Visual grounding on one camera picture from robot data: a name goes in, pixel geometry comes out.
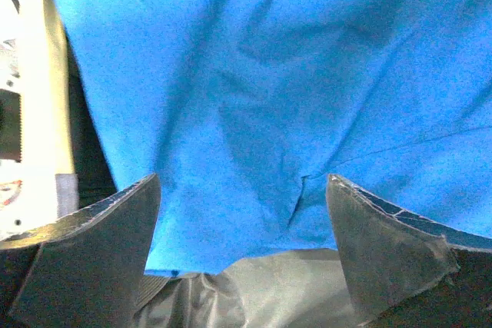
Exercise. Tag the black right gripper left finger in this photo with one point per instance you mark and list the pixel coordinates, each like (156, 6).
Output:
(84, 269)

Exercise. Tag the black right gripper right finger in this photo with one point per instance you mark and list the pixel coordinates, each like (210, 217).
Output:
(402, 268)

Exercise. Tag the blue garment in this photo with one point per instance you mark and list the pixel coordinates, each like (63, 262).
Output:
(244, 107)

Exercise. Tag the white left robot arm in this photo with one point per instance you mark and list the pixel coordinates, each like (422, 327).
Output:
(38, 180)

